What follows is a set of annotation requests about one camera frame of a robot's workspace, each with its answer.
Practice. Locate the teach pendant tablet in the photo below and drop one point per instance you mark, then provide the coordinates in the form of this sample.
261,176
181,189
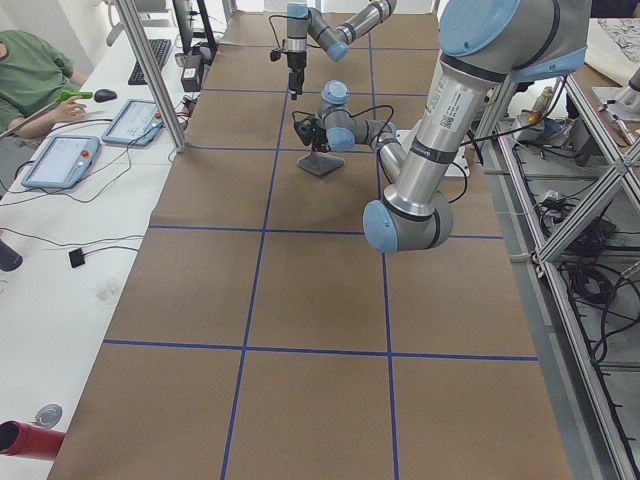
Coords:
62,162
136,124

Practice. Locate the dark water bottle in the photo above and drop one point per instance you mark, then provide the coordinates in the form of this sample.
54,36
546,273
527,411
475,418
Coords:
10,259

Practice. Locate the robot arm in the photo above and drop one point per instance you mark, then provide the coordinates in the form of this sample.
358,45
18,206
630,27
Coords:
304,22
482,43

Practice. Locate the silver desk grommet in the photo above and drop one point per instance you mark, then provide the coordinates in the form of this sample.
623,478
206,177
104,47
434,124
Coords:
49,416

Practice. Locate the person in green shirt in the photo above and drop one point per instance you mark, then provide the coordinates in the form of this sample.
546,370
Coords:
33,74

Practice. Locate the aluminium frame post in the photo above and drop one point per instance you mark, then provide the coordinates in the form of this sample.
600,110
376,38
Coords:
139,42

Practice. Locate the near teach pendant tablet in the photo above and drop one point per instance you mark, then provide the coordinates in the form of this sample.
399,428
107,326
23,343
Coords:
62,162

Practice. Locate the black computer mouse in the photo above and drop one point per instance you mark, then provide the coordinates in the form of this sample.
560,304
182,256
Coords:
104,95

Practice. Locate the pink and grey towel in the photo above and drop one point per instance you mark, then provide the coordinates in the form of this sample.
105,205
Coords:
320,164

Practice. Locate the far teach pendant tablet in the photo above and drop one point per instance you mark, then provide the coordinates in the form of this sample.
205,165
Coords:
136,124

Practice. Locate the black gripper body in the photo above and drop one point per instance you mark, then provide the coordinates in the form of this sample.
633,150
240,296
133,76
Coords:
296,60
319,132

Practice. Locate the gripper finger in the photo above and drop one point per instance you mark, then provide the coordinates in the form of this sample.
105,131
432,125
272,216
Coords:
299,82
292,84

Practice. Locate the black power adapter box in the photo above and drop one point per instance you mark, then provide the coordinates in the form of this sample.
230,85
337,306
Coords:
192,73

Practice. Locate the small black square puck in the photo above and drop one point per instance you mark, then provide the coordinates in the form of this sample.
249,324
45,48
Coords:
77,257

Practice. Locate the red cylinder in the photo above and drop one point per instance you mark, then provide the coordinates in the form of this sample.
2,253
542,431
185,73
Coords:
30,441

